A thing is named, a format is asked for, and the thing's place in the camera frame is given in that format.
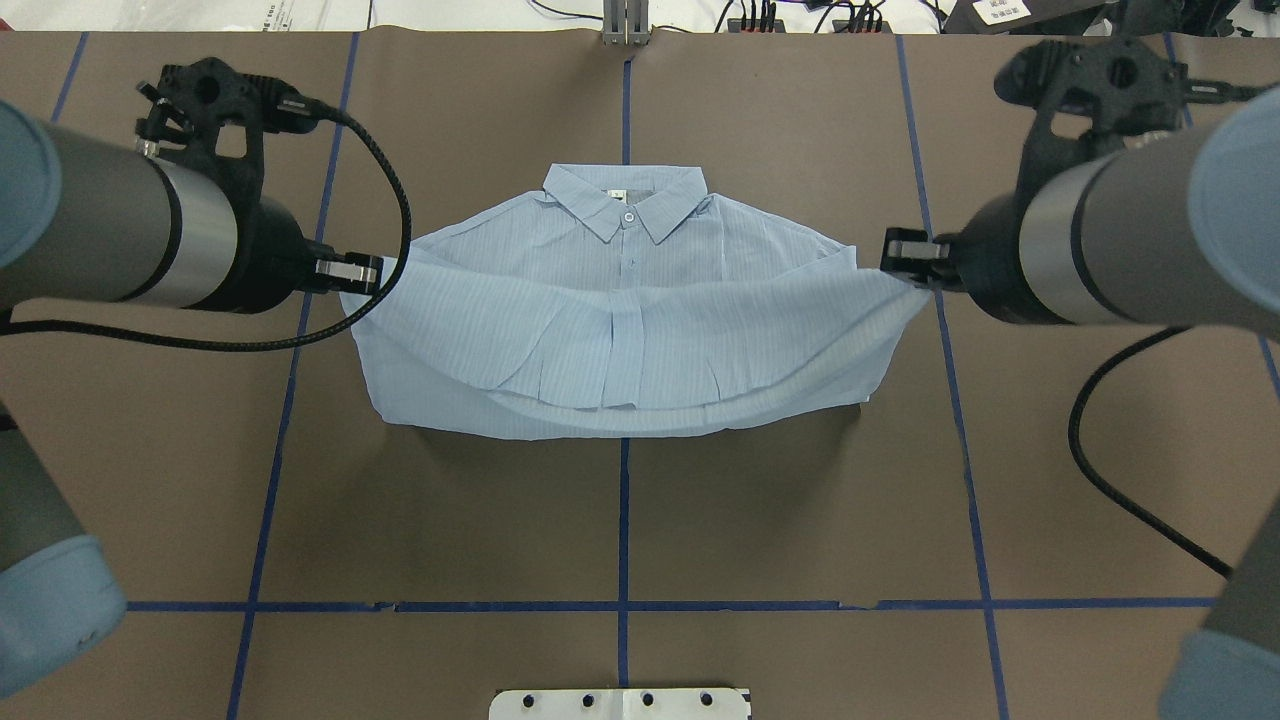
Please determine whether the lower orange black adapter box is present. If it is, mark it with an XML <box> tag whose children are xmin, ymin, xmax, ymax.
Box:
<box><xmin>815</xmin><ymin>1</ymin><xmax>892</xmax><ymax>35</ymax></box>

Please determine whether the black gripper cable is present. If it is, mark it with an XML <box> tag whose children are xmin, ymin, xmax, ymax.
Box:
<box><xmin>0</xmin><ymin>95</ymin><xmax>413</xmax><ymax>354</ymax></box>
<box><xmin>1068</xmin><ymin>325</ymin><xmax>1236</xmax><ymax>582</ymax></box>

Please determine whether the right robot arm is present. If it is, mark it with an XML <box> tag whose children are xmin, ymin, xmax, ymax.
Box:
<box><xmin>879</xmin><ymin>88</ymin><xmax>1279</xmax><ymax>340</ymax></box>

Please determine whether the light blue button-up shirt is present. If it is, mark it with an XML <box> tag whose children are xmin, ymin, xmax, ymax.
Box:
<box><xmin>352</xmin><ymin>164</ymin><xmax>928</xmax><ymax>441</ymax></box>

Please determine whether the white label on black box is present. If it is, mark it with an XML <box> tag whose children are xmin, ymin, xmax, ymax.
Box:
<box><xmin>972</xmin><ymin>0</ymin><xmax>1032</xmax><ymax>26</ymax></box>

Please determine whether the upper orange black adapter box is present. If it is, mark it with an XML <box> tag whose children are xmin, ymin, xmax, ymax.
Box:
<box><xmin>716</xmin><ymin>1</ymin><xmax>786</xmax><ymax>35</ymax></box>

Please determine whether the orange black adapter box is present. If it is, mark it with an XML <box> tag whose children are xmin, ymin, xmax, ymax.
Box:
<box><xmin>716</xmin><ymin>1</ymin><xmax>786</xmax><ymax>35</ymax></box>
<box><xmin>815</xmin><ymin>1</ymin><xmax>892</xmax><ymax>35</ymax></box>

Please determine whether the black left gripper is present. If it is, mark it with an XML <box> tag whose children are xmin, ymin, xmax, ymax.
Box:
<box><xmin>215</xmin><ymin>199</ymin><xmax>385</xmax><ymax>314</ymax></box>

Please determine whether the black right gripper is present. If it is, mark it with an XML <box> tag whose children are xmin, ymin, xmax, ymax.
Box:
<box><xmin>879</xmin><ymin>193</ymin><xmax>1051</xmax><ymax>325</ymax></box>

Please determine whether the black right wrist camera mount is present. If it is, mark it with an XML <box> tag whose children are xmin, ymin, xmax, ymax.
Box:
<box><xmin>993</xmin><ymin>38</ymin><xmax>1277</xmax><ymax>204</ymax></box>

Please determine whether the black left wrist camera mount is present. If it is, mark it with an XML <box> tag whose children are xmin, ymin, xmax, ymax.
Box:
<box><xmin>134</xmin><ymin>56</ymin><xmax>321</xmax><ymax>208</ymax></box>

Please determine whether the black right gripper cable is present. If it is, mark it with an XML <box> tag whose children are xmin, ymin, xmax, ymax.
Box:
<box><xmin>1068</xmin><ymin>325</ymin><xmax>1236</xmax><ymax>582</ymax></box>

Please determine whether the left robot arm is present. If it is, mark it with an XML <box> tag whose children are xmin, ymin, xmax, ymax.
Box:
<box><xmin>1</xmin><ymin>102</ymin><xmax>385</xmax><ymax>314</ymax></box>

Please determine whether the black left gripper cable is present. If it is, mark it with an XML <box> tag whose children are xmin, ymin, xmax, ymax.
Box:
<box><xmin>0</xmin><ymin>95</ymin><xmax>413</xmax><ymax>354</ymax></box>

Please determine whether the aluminium frame post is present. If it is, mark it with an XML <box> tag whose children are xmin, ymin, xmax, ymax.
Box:
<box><xmin>602</xmin><ymin>0</ymin><xmax>652</xmax><ymax>47</ymax></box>

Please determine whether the white camera pillar with base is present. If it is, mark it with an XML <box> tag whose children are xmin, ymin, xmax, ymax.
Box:
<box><xmin>488</xmin><ymin>687</ymin><xmax>754</xmax><ymax>719</ymax></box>

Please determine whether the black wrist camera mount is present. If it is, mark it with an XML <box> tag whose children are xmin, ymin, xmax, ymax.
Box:
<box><xmin>993</xmin><ymin>38</ymin><xmax>1277</xmax><ymax>204</ymax></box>
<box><xmin>134</xmin><ymin>56</ymin><xmax>321</xmax><ymax>208</ymax></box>

